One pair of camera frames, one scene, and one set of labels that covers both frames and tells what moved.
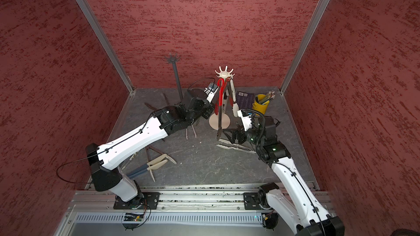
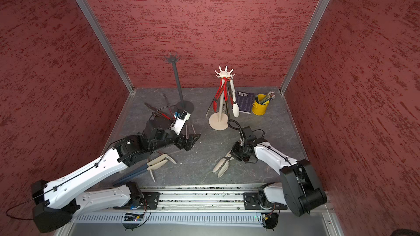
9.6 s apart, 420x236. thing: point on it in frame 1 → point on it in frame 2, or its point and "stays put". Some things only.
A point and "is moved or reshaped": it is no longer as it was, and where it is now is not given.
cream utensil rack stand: x=214 y=120 stays put
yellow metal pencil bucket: x=257 y=106 stays put
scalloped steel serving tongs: x=231 y=146 → x=221 y=163
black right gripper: x=239 y=130 → x=235 y=154
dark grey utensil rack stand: x=173 y=60 stays put
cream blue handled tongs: x=151 y=165 stays put
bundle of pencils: x=269 y=96 stays put
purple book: x=245 y=100 stays put
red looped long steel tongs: x=220 y=83 → x=225 y=89
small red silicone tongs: x=221 y=83 is moved or reshaped
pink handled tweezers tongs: x=193 y=130 stays put
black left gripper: x=209 y=109 → x=190 y=142
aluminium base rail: x=185 y=210 stays put
